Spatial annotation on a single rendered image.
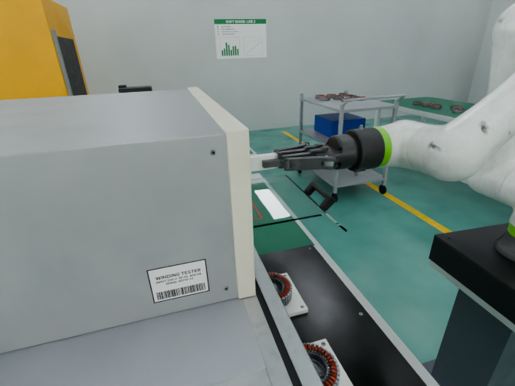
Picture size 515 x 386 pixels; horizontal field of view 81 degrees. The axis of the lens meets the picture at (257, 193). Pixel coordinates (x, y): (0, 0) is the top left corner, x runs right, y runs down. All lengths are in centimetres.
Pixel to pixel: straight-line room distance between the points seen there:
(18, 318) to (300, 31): 604
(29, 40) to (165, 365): 382
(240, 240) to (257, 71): 564
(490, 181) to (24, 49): 390
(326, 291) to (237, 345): 60
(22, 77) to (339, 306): 376
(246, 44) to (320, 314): 535
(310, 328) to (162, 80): 521
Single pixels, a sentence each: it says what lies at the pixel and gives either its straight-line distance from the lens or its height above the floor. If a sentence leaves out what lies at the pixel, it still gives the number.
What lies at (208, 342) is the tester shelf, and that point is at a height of 111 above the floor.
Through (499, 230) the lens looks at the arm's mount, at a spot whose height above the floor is 83.
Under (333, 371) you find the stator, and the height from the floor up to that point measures 82.
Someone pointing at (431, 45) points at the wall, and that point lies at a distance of 788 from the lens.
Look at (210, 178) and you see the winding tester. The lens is 30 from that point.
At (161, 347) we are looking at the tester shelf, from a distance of 36.
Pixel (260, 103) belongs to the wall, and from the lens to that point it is 599.
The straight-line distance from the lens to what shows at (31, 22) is 401.
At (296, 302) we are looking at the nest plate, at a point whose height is 78.
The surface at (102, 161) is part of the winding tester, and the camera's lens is 29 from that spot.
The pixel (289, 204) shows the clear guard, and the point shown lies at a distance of 70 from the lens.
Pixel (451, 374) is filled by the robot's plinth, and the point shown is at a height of 30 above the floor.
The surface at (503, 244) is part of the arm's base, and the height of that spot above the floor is 86.
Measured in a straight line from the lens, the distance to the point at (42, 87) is 402.
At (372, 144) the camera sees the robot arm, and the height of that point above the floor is 120.
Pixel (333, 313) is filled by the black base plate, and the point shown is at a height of 77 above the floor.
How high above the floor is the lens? 138
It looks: 25 degrees down
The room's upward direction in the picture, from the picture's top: 2 degrees counter-clockwise
